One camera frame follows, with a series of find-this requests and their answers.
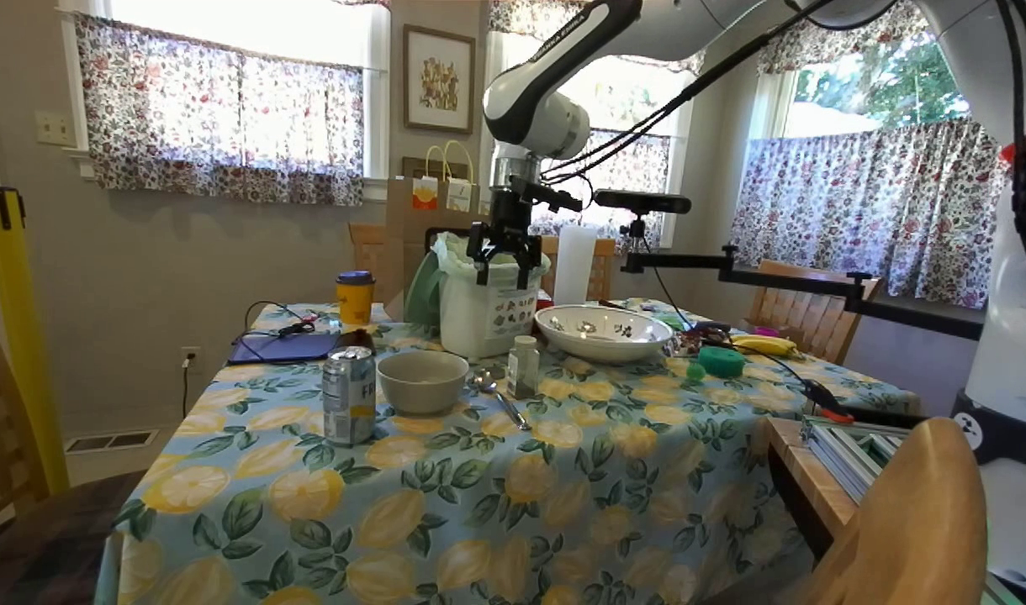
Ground green sponge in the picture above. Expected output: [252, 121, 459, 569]
[693, 341, 750, 381]

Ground yellow post with black band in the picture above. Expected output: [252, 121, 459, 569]
[0, 186, 72, 496]

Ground wooden frame rack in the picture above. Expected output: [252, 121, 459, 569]
[761, 414, 880, 554]

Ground glass spice bottle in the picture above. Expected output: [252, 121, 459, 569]
[508, 331, 544, 404]

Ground floral cafe curtain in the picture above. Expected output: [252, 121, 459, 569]
[73, 13, 372, 213]
[489, 103, 677, 244]
[728, 113, 1007, 316]

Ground yellow sponge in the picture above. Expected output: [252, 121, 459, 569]
[729, 329, 800, 360]

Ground yellow jar with blue lid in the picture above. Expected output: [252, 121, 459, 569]
[335, 264, 376, 331]

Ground floral curtain valance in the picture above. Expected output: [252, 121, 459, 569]
[761, 0, 941, 77]
[489, 0, 589, 47]

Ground grey ceramic bowl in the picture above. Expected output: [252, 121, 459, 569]
[376, 350, 473, 419]

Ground small white gift bag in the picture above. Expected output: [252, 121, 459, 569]
[440, 136, 475, 214]

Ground white waste bin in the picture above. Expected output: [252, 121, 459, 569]
[439, 232, 550, 362]

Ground white paper towel roll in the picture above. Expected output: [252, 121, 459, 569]
[552, 217, 599, 309]

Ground large white dish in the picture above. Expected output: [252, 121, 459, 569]
[531, 300, 679, 365]

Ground silver soda can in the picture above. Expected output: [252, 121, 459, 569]
[320, 341, 379, 447]

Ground beige light switch plate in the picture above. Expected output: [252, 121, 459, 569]
[35, 106, 80, 150]

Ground slatted wooden chair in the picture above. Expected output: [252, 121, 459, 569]
[743, 261, 882, 365]

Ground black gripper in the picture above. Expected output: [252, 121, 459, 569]
[464, 186, 544, 293]

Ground dark seat wicker chair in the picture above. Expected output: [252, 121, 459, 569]
[0, 279, 145, 605]

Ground lemon print tablecloth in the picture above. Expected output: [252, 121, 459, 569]
[91, 300, 929, 605]

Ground wall outlet with plug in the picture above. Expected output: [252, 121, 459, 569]
[175, 341, 203, 415]

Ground white floor vent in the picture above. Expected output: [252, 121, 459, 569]
[63, 428, 160, 456]

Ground green bin liner bag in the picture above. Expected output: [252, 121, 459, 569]
[403, 227, 556, 338]

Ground framed botanical picture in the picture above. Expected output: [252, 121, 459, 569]
[401, 23, 478, 136]

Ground small gift bag orange print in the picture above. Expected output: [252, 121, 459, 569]
[409, 141, 445, 214]

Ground black handled tool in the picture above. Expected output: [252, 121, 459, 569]
[796, 373, 929, 429]

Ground thin black robot cables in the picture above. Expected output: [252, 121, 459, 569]
[540, 0, 875, 187]

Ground black camera on stand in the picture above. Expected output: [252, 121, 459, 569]
[589, 187, 693, 217]

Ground dark blue folder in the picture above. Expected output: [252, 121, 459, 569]
[227, 329, 348, 365]

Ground light wooden chair back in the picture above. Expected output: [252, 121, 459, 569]
[796, 415, 994, 605]

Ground metal spoon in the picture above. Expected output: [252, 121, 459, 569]
[469, 365, 529, 429]

